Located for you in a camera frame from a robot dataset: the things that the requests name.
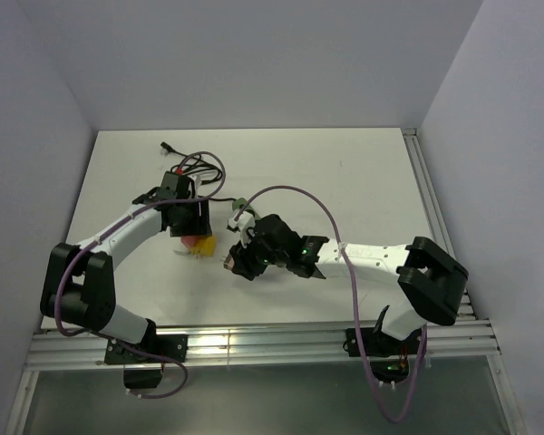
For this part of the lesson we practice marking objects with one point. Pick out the pink plug adapter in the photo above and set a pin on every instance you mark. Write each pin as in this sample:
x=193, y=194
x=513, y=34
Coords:
x=189, y=241

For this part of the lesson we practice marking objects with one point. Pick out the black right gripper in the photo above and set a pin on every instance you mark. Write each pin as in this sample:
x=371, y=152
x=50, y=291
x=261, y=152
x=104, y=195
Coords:
x=245, y=264

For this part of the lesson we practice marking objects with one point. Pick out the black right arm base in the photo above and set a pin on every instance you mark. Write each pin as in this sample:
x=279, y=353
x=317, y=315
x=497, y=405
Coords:
x=377, y=344

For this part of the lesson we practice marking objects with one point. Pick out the green power strip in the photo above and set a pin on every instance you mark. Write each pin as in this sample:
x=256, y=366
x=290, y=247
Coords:
x=241, y=203

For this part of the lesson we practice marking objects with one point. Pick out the aluminium rail frame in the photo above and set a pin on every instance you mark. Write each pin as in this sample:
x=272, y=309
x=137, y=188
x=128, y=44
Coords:
x=254, y=344

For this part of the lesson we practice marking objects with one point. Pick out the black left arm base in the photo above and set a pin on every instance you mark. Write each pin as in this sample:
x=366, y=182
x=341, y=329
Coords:
x=144, y=365

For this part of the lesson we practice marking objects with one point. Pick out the brown plug adapter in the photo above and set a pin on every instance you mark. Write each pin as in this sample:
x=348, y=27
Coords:
x=229, y=262

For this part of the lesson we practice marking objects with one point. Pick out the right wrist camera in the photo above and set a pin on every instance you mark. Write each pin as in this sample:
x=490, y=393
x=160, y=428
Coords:
x=241, y=222

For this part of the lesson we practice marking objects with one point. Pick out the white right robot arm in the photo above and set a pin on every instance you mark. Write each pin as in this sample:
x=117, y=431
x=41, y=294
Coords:
x=431, y=280

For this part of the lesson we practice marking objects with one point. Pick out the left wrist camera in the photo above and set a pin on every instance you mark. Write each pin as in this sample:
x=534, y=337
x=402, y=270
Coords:
x=194, y=177

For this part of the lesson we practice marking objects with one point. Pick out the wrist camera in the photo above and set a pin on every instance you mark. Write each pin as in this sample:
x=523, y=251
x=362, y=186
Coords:
x=194, y=177
x=241, y=222

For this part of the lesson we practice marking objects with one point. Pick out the yellow plug adapter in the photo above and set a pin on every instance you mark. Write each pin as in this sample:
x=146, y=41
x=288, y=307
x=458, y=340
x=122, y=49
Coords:
x=205, y=246

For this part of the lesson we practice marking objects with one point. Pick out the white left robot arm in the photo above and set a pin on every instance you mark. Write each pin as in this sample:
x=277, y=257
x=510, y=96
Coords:
x=79, y=285

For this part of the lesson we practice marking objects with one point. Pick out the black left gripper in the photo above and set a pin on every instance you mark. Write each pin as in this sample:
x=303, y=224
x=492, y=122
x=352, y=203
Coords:
x=199, y=226

